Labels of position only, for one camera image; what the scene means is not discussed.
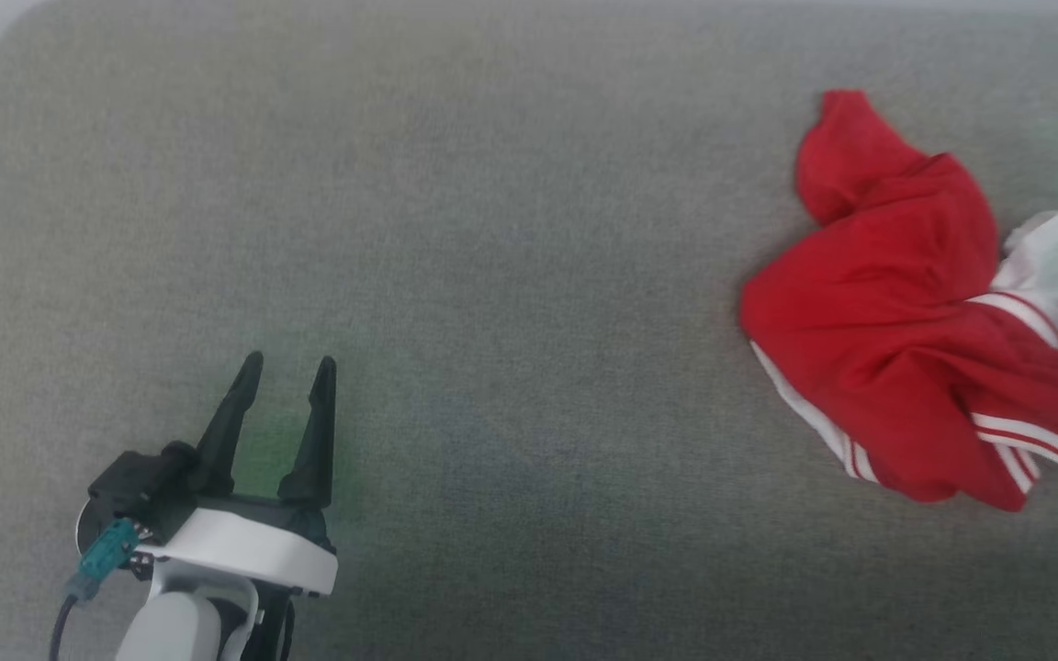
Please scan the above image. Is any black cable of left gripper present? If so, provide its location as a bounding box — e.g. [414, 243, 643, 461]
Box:
[49, 592, 82, 661]

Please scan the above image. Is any red white basketball jersey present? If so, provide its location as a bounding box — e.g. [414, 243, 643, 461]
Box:
[738, 89, 1058, 513]

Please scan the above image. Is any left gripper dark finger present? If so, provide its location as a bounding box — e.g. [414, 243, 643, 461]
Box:
[191, 351, 265, 499]
[277, 355, 338, 509]

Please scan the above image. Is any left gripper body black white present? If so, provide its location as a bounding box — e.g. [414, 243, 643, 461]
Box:
[76, 441, 339, 599]

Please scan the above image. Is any grey fabric sofa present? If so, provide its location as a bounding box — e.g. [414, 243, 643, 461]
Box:
[0, 0, 1058, 661]

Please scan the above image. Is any teal cable connector plug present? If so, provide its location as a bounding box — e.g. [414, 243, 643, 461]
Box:
[66, 518, 141, 603]

